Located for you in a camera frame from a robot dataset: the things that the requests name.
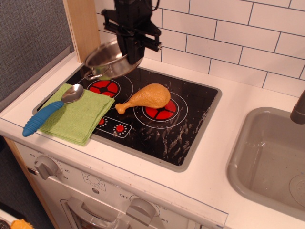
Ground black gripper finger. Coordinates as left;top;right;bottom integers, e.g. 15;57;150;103
126;37;145;64
116;34;128;56

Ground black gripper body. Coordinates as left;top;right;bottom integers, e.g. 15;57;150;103
101;4;162;52

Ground stainless steel pot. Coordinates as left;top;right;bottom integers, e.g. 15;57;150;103
84;39;142;81

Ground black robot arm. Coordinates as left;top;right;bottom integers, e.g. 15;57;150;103
101;0;162;64

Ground black toy stove top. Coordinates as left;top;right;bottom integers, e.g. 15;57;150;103
32;64;223;173

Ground plastic chicken drumstick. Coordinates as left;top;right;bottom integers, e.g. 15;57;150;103
115;83;171;115

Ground green folded cloth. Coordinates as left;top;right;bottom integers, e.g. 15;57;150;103
40;90;115;146

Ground grey left oven knob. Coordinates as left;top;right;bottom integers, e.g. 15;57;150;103
34;155;59;180

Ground grey oven knob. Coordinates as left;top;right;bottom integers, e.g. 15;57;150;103
126;198;156;226
34;155;59;180

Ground white toy oven front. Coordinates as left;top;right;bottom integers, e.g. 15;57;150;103
16;143;213;229

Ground grey right oven knob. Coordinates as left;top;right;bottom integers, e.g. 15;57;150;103
126;198;156;226

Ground grey toy sink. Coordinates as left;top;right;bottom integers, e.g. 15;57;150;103
227;107;305;220

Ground grey faucet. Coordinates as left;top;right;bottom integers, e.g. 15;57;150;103
290;90;305;125

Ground orange yellow object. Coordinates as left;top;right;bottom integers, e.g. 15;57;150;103
10;219;34;229

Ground wooden side post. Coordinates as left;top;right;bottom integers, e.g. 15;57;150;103
62;0;101;63

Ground blue handled metal spoon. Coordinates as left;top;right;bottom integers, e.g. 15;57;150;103
22;84;84;137

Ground grey oven door handle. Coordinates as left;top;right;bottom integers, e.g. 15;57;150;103
67;197;118;223

